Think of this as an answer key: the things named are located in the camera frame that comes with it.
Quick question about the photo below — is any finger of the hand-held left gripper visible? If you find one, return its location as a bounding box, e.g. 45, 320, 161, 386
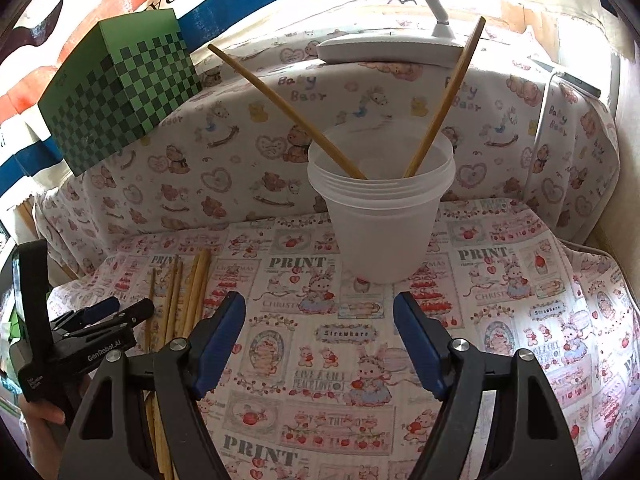
50, 296, 121, 333
65, 299, 155, 342

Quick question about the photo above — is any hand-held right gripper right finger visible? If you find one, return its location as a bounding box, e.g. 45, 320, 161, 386
392, 291, 583, 480

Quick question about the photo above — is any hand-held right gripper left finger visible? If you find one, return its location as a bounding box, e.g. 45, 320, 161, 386
64, 291, 247, 480

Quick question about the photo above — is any bunch of wooden chopsticks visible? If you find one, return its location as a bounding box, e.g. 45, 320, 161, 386
144, 249, 213, 480

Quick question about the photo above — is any translucent plastic cup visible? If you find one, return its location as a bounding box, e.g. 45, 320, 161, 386
307, 124, 456, 285

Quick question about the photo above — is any wooden chopstick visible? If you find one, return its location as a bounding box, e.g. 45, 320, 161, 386
402, 16, 487, 179
207, 43, 369, 181

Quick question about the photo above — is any person's left hand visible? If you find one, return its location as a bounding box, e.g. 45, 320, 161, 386
20, 400, 66, 428

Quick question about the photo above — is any green object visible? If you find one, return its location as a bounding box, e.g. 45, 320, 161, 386
0, 305, 26, 361

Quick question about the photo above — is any wooden panel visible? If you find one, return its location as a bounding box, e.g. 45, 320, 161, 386
15, 200, 42, 242

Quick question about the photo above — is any bear print cloth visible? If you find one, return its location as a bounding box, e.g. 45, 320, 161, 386
32, 25, 621, 281

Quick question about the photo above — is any green checkered box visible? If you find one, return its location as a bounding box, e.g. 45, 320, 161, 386
37, 9, 203, 177

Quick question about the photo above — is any white desk lamp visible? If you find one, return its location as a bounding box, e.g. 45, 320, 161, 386
316, 0, 467, 67

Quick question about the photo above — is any white charging device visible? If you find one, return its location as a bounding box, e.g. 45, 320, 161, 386
532, 57, 603, 98

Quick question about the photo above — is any striped curtain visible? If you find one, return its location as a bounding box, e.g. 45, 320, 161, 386
0, 0, 436, 201

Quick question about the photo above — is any white cable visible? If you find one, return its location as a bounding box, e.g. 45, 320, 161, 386
530, 72, 566, 161

